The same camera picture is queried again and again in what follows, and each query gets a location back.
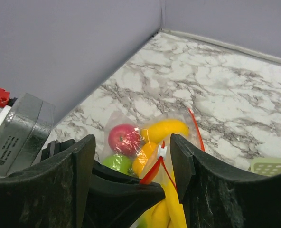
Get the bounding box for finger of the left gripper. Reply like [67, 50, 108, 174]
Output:
[82, 161, 165, 228]

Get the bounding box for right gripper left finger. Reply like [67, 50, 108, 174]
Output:
[0, 135, 95, 228]

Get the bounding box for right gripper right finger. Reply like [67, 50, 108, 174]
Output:
[170, 134, 281, 228]

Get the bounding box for green apple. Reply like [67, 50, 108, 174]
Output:
[102, 154, 132, 175]

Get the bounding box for yellow banana bunch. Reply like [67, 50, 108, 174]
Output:
[137, 152, 187, 228]

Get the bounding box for orange yellow bell pepper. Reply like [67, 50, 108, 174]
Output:
[132, 142, 157, 177]

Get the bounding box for clear zip bag red zipper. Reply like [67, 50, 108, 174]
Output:
[102, 108, 206, 228]

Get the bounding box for green plastic basket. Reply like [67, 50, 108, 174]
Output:
[248, 157, 281, 177]

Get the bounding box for red apple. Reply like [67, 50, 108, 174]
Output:
[108, 124, 141, 157]

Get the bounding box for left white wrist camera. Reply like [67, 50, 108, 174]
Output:
[0, 88, 55, 178]

